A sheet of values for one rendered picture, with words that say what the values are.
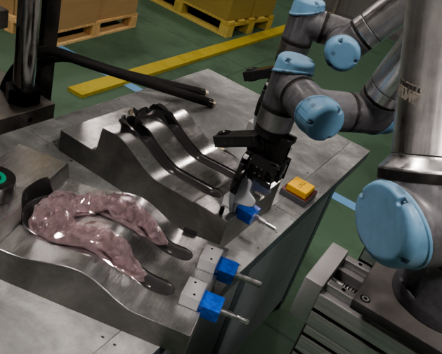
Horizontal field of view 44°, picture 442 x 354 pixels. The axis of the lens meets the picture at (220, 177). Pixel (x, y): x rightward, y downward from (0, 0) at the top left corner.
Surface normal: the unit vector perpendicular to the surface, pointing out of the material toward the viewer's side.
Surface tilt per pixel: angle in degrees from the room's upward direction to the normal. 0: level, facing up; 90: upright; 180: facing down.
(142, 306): 0
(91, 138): 0
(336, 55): 90
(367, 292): 0
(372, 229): 97
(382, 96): 103
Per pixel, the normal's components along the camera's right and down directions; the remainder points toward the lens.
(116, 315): -0.27, 0.46
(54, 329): 0.26, -0.81
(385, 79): -0.75, 0.29
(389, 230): -0.91, 0.11
